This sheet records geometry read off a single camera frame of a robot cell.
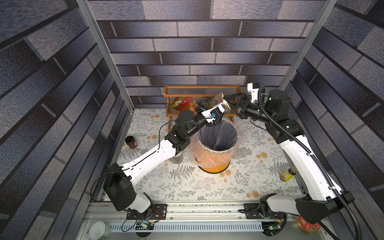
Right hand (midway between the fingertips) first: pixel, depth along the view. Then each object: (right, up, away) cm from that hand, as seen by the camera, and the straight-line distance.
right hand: (224, 101), depth 62 cm
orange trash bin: (0, -25, +31) cm, 39 cm away
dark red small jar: (-53, -21, +30) cm, 65 cm away
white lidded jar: (-55, -57, +3) cm, 79 cm away
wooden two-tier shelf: (-30, +13, +44) cm, 54 cm away
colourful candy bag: (-19, +3, +35) cm, 40 cm away
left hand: (-3, 0, +1) cm, 3 cm away
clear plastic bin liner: (-13, -18, +12) cm, 25 cm away
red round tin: (+39, -57, +5) cm, 69 cm away
